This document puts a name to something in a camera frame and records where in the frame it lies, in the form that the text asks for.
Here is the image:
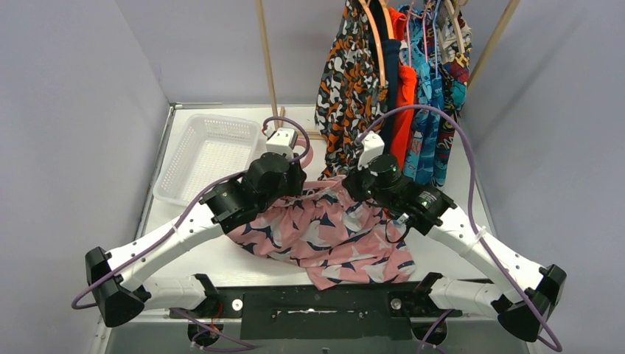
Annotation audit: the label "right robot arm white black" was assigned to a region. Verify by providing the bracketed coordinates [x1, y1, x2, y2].
[343, 154, 567, 342]

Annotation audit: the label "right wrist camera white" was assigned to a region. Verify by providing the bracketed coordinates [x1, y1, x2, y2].
[357, 131, 385, 170]

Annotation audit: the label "aluminium rail frame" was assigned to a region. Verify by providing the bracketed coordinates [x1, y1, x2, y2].
[88, 103, 543, 354]

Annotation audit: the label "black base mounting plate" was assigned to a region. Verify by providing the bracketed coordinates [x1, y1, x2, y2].
[197, 282, 443, 341]

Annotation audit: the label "comic print shorts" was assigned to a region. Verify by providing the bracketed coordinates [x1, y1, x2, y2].
[433, 10, 474, 172]

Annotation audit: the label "pink shark print shorts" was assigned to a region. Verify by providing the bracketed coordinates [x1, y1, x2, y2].
[227, 176, 416, 290]

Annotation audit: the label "light blue fish shorts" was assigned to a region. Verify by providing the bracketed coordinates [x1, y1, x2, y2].
[399, 4, 436, 184]

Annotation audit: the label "bright orange shorts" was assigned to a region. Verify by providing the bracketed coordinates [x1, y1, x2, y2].
[388, 7, 417, 170]

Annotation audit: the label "orange camouflage shorts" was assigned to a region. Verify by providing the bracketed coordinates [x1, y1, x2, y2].
[314, 1, 388, 181]

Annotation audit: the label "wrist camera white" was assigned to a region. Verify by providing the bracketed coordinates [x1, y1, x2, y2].
[357, 131, 385, 170]
[265, 128, 298, 160]

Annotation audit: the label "wooden clothes rack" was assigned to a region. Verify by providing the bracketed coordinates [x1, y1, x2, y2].
[256, 0, 522, 142]

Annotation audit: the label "light wooden hanger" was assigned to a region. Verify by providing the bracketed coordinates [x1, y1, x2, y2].
[443, 0, 467, 53]

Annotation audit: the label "blue plastic hanger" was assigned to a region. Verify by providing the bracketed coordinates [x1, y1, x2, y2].
[429, 0, 441, 78]

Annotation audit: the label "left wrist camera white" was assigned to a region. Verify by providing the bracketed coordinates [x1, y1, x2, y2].
[265, 128, 298, 160]

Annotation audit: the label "dark blue leaf shorts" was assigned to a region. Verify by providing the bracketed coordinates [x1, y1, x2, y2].
[430, 61, 455, 188]

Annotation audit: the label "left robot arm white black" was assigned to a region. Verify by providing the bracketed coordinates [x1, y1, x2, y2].
[85, 152, 306, 327]

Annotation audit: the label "orange wooden hanger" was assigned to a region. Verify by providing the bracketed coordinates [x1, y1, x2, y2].
[378, 0, 395, 39]
[358, 0, 387, 88]

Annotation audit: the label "navy blue shorts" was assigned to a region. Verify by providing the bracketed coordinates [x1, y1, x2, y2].
[367, 0, 402, 153]

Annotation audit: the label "white plastic perforated basket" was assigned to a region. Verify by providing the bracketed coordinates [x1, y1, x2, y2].
[153, 114, 261, 207]

